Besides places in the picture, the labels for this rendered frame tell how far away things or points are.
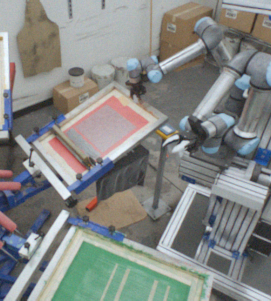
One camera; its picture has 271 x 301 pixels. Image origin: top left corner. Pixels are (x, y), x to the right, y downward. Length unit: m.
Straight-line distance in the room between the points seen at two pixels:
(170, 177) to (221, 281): 1.25
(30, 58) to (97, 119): 1.89
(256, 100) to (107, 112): 1.07
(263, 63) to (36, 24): 2.85
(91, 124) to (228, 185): 0.99
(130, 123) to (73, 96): 2.01
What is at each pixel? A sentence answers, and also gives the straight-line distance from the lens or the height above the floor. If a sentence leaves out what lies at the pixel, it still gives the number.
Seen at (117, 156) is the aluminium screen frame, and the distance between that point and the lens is 2.14.
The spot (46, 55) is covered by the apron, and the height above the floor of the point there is 0.75.
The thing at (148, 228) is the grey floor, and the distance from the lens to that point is 3.22.
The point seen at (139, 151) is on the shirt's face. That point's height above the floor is 0.95.
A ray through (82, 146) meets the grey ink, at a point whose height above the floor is 1.11.
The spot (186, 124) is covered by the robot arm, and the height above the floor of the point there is 1.58.
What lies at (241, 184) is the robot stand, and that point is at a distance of 2.10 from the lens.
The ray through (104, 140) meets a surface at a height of 1.14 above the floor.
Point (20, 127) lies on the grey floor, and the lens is 4.35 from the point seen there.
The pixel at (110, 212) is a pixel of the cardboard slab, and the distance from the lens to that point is 3.27.
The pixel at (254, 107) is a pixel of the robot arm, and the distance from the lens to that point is 1.81.
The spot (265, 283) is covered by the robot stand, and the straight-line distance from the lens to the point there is 2.95.
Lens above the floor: 2.63
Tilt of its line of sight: 42 degrees down
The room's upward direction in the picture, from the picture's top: 2 degrees counter-clockwise
